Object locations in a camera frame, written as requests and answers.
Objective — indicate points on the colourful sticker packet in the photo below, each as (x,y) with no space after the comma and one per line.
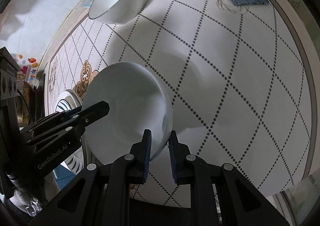
(28,68)

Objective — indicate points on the patterned table mat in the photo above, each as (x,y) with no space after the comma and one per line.
(235,77)

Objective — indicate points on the large white bowl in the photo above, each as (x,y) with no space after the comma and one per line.
(137,101)

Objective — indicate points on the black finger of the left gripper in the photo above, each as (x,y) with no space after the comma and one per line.
(60,127)

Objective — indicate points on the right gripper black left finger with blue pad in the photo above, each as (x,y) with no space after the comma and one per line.
(131,168)

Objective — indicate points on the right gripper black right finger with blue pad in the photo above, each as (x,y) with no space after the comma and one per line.
(212,190)

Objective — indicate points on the white bowl blue rim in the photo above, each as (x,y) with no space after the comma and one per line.
(117,12)

